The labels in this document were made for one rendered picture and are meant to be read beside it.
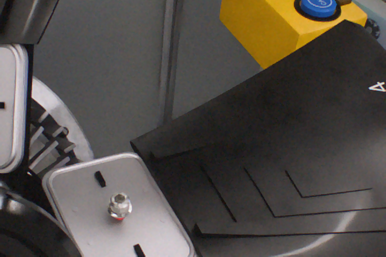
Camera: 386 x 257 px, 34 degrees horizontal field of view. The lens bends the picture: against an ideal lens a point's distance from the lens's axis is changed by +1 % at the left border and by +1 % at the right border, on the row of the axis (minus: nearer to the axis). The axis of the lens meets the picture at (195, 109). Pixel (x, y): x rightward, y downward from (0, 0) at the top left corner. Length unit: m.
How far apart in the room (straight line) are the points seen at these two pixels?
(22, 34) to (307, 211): 0.20
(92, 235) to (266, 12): 0.46
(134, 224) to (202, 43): 1.03
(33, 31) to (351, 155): 0.23
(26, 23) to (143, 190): 0.13
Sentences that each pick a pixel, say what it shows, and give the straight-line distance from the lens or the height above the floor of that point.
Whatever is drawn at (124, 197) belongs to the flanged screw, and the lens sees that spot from 0.36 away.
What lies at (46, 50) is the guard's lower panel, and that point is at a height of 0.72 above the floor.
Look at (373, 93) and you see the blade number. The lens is 0.49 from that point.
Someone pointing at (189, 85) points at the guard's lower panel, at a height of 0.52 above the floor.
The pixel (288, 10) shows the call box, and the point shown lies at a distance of 0.74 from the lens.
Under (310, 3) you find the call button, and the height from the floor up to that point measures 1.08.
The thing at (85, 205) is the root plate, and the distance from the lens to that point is 0.37.
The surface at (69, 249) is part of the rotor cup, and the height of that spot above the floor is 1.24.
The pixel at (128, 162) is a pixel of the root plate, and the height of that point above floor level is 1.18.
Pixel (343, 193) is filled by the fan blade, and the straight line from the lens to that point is 0.42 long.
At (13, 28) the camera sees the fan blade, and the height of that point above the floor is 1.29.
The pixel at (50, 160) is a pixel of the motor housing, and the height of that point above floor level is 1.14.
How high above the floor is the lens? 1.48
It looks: 44 degrees down
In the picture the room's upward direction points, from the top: 8 degrees clockwise
